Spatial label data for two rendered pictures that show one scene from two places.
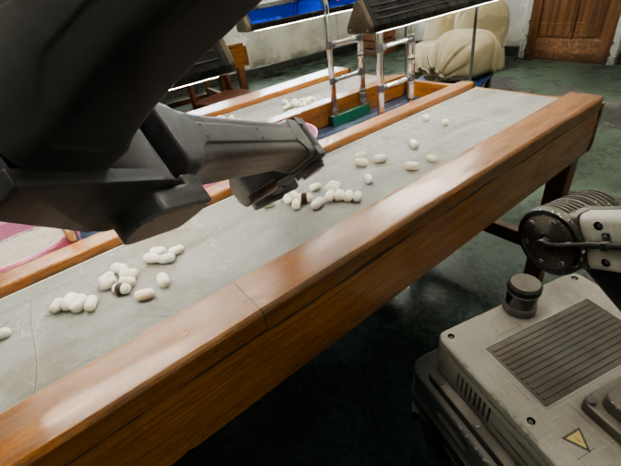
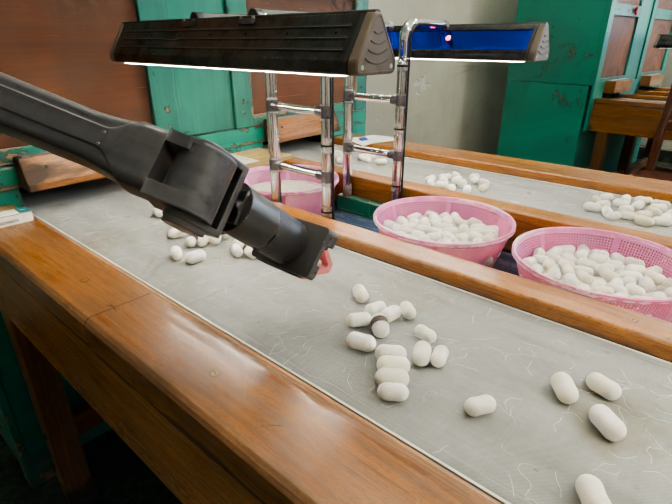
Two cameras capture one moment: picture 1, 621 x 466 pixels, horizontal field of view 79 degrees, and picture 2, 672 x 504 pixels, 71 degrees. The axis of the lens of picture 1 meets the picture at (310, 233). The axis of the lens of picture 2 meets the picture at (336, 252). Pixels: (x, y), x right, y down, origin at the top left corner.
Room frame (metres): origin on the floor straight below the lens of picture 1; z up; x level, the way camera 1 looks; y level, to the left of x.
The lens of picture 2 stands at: (0.58, -0.47, 1.08)
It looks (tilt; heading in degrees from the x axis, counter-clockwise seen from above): 24 degrees down; 75
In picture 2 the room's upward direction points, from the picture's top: straight up
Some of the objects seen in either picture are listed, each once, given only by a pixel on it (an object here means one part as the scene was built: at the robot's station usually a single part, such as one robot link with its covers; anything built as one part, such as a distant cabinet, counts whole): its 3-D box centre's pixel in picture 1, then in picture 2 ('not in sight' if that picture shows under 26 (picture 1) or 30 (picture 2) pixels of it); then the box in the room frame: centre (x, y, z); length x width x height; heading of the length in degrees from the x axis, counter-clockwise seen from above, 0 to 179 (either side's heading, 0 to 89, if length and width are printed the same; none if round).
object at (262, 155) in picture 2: not in sight; (231, 162); (0.64, 0.85, 0.77); 0.33 x 0.15 x 0.01; 33
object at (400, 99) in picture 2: not in sight; (392, 121); (1.03, 0.63, 0.90); 0.20 x 0.19 x 0.45; 123
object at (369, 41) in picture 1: (376, 30); not in sight; (6.52, -1.51, 0.32); 0.42 x 0.42 x 0.64; 28
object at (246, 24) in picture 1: (311, 6); not in sight; (1.62, -0.14, 1.08); 0.62 x 0.08 x 0.07; 123
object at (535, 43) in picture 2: not in sight; (413, 41); (1.09, 0.67, 1.08); 0.62 x 0.08 x 0.07; 123
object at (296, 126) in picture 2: not in sight; (304, 125); (0.90, 1.08, 0.83); 0.30 x 0.06 x 0.07; 33
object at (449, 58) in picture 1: (457, 55); not in sight; (3.60, -1.57, 0.40); 0.74 x 0.56 x 0.38; 119
